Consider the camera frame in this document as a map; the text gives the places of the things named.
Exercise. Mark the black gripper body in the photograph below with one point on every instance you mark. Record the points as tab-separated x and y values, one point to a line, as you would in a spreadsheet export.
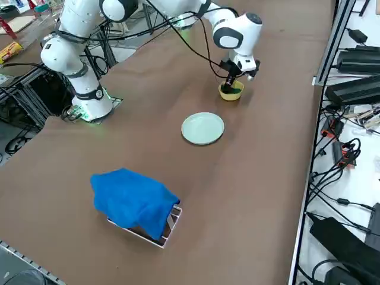
233	70

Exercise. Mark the green and yellow sponge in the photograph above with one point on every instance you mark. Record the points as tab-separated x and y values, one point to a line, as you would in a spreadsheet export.
236	88

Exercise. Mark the pale green plate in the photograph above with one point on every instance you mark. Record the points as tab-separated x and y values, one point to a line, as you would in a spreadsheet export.
203	128

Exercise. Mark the small yellow bowl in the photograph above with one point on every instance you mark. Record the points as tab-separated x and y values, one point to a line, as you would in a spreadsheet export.
231	97

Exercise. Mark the black orange device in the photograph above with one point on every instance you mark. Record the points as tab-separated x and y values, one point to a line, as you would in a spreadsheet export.
334	126
338	151

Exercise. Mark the long black power brick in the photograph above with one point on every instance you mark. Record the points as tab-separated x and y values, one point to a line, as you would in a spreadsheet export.
356	89

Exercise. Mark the black power supply box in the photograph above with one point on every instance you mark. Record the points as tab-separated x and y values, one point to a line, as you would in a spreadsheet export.
359	60

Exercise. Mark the small black adapter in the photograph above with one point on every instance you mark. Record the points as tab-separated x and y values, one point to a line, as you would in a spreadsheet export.
357	35

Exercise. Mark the small circuit boards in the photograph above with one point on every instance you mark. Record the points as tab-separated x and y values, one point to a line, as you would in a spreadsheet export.
368	115

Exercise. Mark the blue cloth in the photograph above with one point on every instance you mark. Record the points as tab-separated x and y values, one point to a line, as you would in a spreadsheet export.
130	202

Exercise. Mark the yellow snack packet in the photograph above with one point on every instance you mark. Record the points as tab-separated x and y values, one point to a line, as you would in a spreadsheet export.
10	51

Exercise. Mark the aluminium profile post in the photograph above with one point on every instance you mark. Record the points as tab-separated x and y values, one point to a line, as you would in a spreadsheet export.
332	44

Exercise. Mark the white metal frame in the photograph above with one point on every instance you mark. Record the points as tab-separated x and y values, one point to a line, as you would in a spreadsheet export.
162	245

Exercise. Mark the grey aluminium rail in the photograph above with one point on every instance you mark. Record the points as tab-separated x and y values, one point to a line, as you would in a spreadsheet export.
29	260

